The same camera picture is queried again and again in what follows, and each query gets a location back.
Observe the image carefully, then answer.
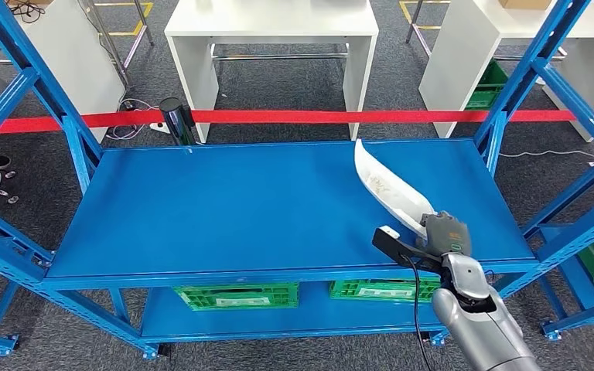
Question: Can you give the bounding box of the white curved plastic part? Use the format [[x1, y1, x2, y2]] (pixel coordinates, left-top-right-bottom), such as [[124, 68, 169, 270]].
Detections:
[[353, 139, 437, 240]]

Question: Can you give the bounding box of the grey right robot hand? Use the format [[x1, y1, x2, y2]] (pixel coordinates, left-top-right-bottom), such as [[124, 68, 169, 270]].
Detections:
[[418, 210, 473, 257]]

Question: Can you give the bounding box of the black barrier post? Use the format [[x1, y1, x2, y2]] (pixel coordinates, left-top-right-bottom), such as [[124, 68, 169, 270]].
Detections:
[[159, 97, 198, 147]]

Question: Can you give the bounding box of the white table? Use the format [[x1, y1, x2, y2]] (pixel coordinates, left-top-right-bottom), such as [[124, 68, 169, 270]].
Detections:
[[418, 0, 594, 143], [163, 0, 380, 145], [0, 0, 126, 145]]

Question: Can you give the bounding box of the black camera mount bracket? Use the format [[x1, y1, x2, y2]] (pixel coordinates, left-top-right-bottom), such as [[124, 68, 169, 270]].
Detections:
[[371, 227, 449, 272]]

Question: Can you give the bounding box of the black camera cable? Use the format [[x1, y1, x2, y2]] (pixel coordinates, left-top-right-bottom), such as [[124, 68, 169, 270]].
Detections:
[[401, 254, 434, 371]]

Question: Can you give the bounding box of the brown cardboard box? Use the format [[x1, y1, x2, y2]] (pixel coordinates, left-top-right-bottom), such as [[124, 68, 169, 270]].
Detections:
[[498, 0, 553, 10]]

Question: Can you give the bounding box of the red barrier belt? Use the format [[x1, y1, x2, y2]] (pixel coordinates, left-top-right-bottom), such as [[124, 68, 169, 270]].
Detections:
[[0, 108, 594, 135]]

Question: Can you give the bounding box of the chrome table frame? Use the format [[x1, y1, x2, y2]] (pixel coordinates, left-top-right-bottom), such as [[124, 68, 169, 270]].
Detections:
[[79, 0, 155, 88]]

